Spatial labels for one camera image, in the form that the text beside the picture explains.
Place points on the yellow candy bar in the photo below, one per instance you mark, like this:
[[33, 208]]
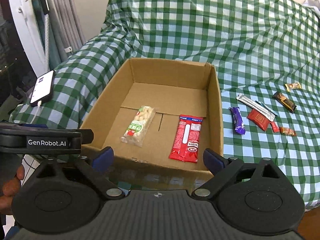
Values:
[[292, 86]]

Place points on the orange candy wrapper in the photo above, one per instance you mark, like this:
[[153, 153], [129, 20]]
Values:
[[287, 131]]

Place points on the grey curtain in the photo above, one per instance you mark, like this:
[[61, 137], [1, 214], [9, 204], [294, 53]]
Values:
[[65, 34]]

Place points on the green checkered cloth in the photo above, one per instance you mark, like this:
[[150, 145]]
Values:
[[256, 46]]

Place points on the person's left hand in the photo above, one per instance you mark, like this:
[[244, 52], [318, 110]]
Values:
[[10, 189]]

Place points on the white bedding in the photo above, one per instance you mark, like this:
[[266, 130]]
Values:
[[312, 6]]

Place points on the braided holder gooseneck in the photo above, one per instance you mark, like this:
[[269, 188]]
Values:
[[46, 41]]

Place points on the peanut bar clear packet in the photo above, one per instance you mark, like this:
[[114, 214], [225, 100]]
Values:
[[138, 127]]

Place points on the large red snack packet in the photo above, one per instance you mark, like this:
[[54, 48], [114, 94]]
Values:
[[186, 144]]

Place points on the white window frame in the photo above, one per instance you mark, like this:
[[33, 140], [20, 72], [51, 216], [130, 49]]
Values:
[[28, 32]]

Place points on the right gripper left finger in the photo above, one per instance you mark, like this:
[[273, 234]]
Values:
[[92, 171]]

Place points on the light blue stick packet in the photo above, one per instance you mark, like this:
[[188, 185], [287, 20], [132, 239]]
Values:
[[268, 108]]

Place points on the dark brown snack bar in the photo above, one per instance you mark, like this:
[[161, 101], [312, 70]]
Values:
[[287, 103]]

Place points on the cardboard box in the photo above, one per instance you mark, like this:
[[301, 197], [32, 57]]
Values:
[[172, 88]]

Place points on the silver stick packet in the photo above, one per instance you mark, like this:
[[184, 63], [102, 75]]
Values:
[[254, 105]]

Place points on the purple candy bar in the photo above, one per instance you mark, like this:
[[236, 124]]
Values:
[[237, 121]]

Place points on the red square packet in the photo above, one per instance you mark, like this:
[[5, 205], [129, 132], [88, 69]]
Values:
[[259, 119]]

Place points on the smartphone with lit screen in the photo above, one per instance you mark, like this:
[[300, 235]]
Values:
[[43, 89]]

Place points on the small red packet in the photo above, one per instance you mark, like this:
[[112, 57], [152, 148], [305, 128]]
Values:
[[274, 126]]

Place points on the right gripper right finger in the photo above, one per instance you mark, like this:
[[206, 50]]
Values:
[[224, 173]]

